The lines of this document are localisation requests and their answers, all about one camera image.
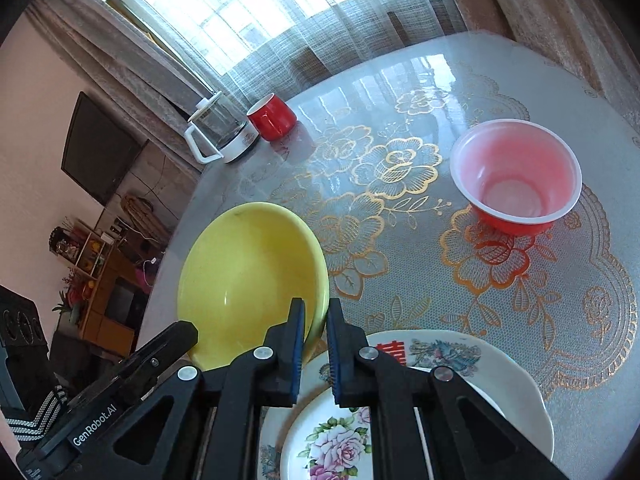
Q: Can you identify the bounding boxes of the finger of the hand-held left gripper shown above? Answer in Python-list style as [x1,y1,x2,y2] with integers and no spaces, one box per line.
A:
[106,321,200,403]

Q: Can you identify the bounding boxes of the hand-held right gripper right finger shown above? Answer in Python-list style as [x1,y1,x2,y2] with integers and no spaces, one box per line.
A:
[326,299,571,480]

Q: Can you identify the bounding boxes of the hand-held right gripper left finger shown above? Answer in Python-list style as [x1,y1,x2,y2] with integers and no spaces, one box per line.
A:
[80,297,307,480]

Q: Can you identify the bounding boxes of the white floral plate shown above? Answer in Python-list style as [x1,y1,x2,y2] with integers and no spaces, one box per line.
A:
[279,366,546,480]

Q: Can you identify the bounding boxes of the yellow plastic bowl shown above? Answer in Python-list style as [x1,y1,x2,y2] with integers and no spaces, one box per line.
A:
[177,202,330,372]

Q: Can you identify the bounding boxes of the large white dragon print plate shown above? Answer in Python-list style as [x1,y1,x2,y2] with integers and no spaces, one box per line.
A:
[257,330,555,480]

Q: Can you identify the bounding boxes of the red plastic bowl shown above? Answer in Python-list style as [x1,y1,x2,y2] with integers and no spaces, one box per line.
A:
[449,118,583,237]

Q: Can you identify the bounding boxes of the person's left forearm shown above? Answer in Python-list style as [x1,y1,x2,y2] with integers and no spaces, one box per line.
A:
[7,384,70,445]

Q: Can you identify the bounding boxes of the wooden cabinet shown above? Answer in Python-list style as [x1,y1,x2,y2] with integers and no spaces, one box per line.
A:
[75,247,151,346]

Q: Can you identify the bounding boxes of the artificial fruit and flowers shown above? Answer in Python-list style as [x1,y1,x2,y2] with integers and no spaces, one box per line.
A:
[55,280,88,323]

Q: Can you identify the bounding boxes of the small wooden shelf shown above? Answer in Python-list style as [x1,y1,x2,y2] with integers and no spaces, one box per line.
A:
[50,217,116,281]

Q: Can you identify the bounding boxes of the wooden folding chair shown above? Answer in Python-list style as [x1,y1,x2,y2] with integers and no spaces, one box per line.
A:
[120,192,173,248]

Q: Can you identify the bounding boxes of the white glass kettle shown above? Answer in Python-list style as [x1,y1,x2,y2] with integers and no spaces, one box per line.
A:
[183,91,260,165]

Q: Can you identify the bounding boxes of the red mug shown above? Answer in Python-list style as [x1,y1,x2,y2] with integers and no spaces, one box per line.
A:
[246,93,298,142]

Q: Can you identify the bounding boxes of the wooden dining chair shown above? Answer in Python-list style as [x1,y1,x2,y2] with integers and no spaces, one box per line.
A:
[290,10,408,83]

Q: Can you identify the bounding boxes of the beige curtain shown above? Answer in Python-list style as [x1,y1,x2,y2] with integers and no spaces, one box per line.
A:
[470,0,640,126]
[30,0,241,191]

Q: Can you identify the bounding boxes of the white sheer curtain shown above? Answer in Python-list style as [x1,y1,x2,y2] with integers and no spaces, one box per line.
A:
[115,0,481,106]

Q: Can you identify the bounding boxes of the black wall television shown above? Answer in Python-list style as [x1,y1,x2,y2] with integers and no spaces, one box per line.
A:
[61,91,150,207]

